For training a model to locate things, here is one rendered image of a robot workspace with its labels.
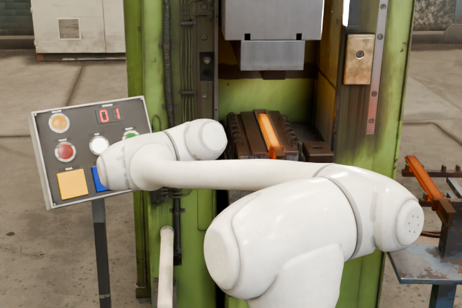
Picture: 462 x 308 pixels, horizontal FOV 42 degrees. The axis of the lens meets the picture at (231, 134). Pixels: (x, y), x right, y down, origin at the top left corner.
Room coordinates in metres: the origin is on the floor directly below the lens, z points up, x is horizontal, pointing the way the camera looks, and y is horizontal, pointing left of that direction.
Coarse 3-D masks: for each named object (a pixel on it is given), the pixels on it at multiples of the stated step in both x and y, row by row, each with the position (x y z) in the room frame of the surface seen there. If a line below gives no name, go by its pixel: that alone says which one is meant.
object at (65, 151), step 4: (64, 144) 1.58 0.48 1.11; (68, 144) 1.59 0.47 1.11; (60, 148) 1.57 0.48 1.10; (64, 148) 1.57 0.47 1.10; (68, 148) 1.58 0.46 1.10; (72, 148) 1.59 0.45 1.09; (60, 152) 1.57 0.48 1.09; (64, 152) 1.57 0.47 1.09; (68, 152) 1.57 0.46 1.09; (72, 152) 1.58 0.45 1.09; (60, 156) 1.56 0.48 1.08; (64, 156) 1.56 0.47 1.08; (68, 156) 1.57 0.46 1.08
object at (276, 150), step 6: (264, 114) 2.16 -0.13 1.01; (264, 120) 2.09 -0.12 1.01; (264, 126) 2.02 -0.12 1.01; (270, 126) 2.02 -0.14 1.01; (270, 132) 1.97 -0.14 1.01; (270, 138) 1.91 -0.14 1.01; (276, 138) 1.91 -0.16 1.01; (270, 144) 1.86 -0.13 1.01; (276, 144) 1.85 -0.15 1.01; (270, 150) 1.81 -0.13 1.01; (276, 150) 1.78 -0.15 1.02; (282, 150) 1.78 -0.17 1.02; (270, 156) 1.81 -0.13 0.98; (276, 156) 1.74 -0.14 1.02; (282, 156) 1.73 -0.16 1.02
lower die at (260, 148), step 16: (240, 112) 2.23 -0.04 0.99; (256, 112) 2.20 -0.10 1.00; (272, 112) 2.23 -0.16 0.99; (240, 128) 2.08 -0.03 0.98; (256, 128) 2.06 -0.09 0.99; (272, 128) 2.03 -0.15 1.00; (240, 144) 1.92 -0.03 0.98; (256, 144) 1.89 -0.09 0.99; (288, 144) 1.89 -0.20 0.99; (288, 160) 1.83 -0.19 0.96
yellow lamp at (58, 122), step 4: (56, 116) 1.62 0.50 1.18; (60, 116) 1.62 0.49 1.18; (52, 120) 1.60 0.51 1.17; (56, 120) 1.61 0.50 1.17; (60, 120) 1.61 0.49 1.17; (64, 120) 1.62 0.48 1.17; (52, 124) 1.60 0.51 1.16; (56, 124) 1.60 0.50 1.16; (60, 124) 1.61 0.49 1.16; (64, 124) 1.61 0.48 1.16; (56, 128) 1.60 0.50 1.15; (60, 128) 1.60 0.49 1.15; (64, 128) 1.61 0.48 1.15
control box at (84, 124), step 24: (48, 120) 1.60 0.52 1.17; (72, 120) 1.63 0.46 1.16; (96, 120) 1.66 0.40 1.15; (120, 120) 1.69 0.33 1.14; (144, 120) 1.72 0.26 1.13; (48, 144) 1.57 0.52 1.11; (72, 144) 1.59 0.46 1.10; (48, 168) 1.53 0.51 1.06; (72, 168) 1.56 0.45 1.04; (48, 192) 1.50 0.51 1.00; (96, 192) 1.55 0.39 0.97; (120, 192) 1.58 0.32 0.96
